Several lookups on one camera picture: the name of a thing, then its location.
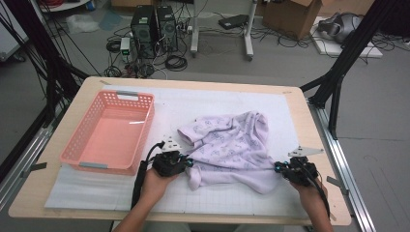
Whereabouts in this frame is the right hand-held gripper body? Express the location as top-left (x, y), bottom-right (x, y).
top-left (279, 145), bottom-right (325, 188)

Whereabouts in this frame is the person's right hand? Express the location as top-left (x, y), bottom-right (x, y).
top-left (289, 179), bottom-right (329, 215)

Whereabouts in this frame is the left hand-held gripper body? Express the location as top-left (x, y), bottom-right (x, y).
top-left (151, 135), bottom-right (190, 178)

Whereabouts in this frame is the aluminium rail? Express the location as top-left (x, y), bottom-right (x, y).
top-left (307, 100), bottom-right (377, 232)
top-left (0, 105), bottom-right (64, 212)

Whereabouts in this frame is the pink plastic basket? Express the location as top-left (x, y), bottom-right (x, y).
top-left (58, 90), bottom-right (156, 177)

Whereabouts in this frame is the white round table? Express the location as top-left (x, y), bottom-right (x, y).
top-left (38, 0), bottom-right (93, 14)

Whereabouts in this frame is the white grid mat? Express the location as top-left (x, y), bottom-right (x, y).
top-left (96, 84), bottom-right (308, 218)

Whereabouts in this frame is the teal plastic sheet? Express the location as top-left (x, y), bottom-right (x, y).
top-left (98, 9), bottom-right (124, 32)

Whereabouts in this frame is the black flat box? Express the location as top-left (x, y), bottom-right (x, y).
top-left (218, 14), bottom-right (249, 31)

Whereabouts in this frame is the clear plastic bag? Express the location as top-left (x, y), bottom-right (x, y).
top-left (66, 13), bottom-right (100, 35)

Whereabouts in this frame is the small black cable coil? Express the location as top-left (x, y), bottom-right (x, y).
top-left (105, 40), bottom-right (122, 54)

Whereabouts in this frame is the grey rounded device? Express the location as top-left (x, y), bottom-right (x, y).
top-left (317, 12), bottom-right (364, 44)

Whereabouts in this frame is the black metal frame post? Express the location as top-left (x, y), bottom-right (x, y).
top-left (299, 0), bottom-right (399, 141)
top-left (0, 0), bottom-right (91, 183)

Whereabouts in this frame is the tangle of black floor cables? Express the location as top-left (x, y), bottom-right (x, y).
top-left (206, 13), bottom-right (410, 66)

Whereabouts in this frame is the large black cable coil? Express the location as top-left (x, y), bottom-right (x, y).
top-left (164, 54), bottom-right (189, 73)

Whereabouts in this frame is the white power adapter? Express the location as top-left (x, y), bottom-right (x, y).
top-left (119, 37), bottom-right (132, 62)

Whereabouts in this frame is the lilac patterned towel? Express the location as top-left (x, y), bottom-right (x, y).
top-left (177, 110), bottom-right (284, 195)

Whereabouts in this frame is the white foam sheet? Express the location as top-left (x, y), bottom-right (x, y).
top-left (44, 163), bottom-right (134, 211)

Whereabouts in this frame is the white floor board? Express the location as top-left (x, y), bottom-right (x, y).
top-left (309, 15), bottom-right (384, 60)

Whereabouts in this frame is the wide black computer tower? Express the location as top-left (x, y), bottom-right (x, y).
top-left (130, 4), bottom-right (159, 61)

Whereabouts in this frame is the person's left hand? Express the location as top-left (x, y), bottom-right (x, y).
top-left (141, 167), bottom-right (179, 208)

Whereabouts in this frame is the open cardboard box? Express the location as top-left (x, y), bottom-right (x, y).
top-left (261, 0), bottom-right (323, 42)

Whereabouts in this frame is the narrow black computer tower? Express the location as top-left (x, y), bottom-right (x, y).
top-left (156, 5), bottom-right (179, 54)

